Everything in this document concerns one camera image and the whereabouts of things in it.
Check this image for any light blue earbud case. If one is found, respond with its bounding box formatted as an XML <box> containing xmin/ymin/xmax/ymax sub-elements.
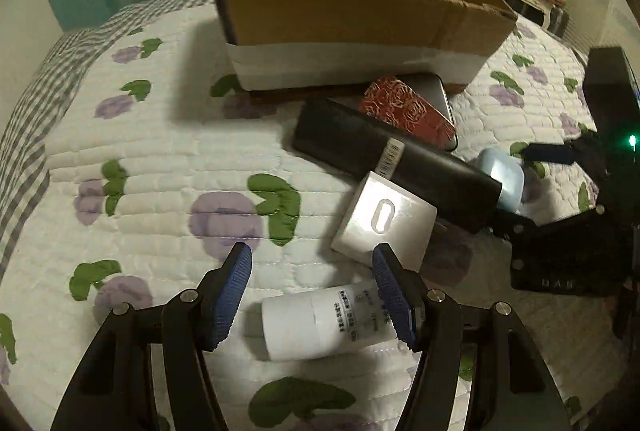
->
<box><xmin>474</xmin><ymin>148</ymin><xmax>525</xmax><ymax>213</ymax></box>

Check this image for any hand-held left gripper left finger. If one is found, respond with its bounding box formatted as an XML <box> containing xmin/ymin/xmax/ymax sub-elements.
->
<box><xmin>50</xmin><ymin>242</ymin><xmax>253</xmax><ymax>431</ymax></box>

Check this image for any red patterned box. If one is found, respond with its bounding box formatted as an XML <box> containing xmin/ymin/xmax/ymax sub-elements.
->
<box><xmin>359</xmin><ymin>76</ymin><xmax>457</xmax><ymax>147</ymax></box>

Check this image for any white cylindrical bottle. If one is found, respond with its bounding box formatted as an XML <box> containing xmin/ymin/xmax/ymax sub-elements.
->
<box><xmin>261</xmin><ymin>278</ymin><xmax>417</xmax><ymax>361</ymax></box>

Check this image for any flat grey metal case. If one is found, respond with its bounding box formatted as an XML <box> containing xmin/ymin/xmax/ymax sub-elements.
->
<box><xmin>357</xmin><ymin>74</ymin><xmax>460</xmax><ymax>153</ymax></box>

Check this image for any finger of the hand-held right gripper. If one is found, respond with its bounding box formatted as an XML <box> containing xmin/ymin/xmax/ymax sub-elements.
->
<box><xmin>492</xmin><ymin>205</ymin><xmax>640</xmax><ymax>298</ymax></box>
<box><xmin>521</xmin><ymin>132</ymin><xmax>609</xmax><ymax>178</ymax></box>

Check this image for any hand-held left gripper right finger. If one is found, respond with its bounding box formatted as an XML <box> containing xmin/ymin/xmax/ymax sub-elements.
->
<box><xmin>371</xmin><ymin>243</ymin><xmax>573</xmax><ymax>431</ymax></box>

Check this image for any cardboard box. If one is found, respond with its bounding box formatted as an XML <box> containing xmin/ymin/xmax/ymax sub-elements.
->
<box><xmin>216</xmin><ymin>0</ymin><xmax>518</xmax><ymax>96</ymax></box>

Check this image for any long black box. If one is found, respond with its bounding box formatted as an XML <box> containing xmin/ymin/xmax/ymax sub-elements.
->
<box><xmin>291</xmin><ymin>98</ymin><xmax>502</xmax><ymax>232</ymax></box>

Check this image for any floral quilted blanket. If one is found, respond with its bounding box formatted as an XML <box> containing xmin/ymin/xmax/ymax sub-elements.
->
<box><xmin>0</xmin><ymin>0</ymin><xmax>640</xmax><ymax>431</ymax></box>

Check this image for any silver white box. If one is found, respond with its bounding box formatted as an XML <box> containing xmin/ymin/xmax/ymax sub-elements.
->
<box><xmin>330</xmin><ymin>171</ymin><xmax>437</xmax><ymax>273</ymax></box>

